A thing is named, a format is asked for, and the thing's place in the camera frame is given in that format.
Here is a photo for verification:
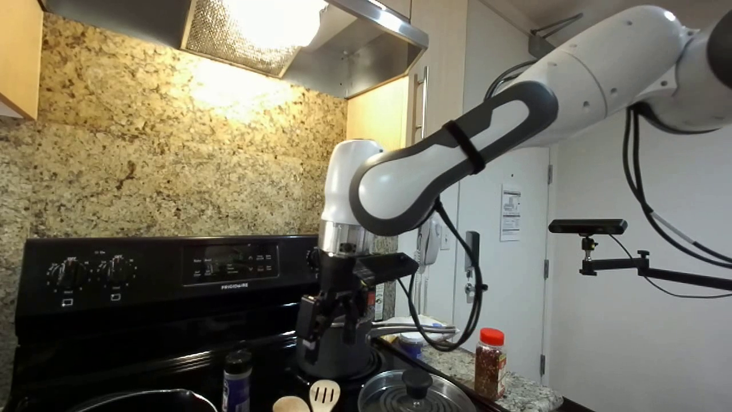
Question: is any grey door closer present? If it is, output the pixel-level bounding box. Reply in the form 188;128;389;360
527;10;585;59

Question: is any grey saucepan with lid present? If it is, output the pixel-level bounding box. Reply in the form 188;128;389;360
296;300;419;383

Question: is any white door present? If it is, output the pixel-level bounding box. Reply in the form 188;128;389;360
456;0;554;384

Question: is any black wall handset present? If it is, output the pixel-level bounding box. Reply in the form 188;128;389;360
465;229;482;278

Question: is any blue jar with white lid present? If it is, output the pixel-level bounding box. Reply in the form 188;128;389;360
399;337;427;362

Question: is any black electric stove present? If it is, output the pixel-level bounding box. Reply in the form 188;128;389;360
7;232;489;412

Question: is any pale wall cabinet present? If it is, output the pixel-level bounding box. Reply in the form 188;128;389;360
344;0;469;158

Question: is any stainless range hood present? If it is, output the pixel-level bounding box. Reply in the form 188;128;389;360
42;0;431;100

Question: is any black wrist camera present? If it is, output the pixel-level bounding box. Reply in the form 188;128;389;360
359;251;420;282

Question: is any slotted wooden spatula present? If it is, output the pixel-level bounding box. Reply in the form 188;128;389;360
306;379;344;412

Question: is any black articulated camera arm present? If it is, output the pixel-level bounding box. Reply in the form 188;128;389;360
577;233;732;293

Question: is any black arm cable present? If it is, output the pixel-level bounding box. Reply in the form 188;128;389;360
395;55;732;354

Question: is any red-capped spice jar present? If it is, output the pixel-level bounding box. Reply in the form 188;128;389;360
474;325;508;403

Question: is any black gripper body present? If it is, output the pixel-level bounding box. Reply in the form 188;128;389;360
313;250;377;306

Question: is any silver door handle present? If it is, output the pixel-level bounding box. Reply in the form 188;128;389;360
461;282;489;305

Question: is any white wall phone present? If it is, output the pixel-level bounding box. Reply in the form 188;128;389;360
417;216;444;270

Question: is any wooden wall cabinet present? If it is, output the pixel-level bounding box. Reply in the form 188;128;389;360
0;0;45;124

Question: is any white plastic packet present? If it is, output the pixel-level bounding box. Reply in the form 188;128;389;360
379;316;458;344

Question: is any black open pot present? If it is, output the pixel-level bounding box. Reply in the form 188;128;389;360
67;387;222;412

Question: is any black stereo camera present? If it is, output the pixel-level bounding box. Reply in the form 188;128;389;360
547;217;628;237

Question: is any wooden spoon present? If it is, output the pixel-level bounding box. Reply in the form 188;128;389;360
269;395;310;412

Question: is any small blue-label black-cap bottle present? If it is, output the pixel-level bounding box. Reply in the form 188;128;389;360
220;346;256;412

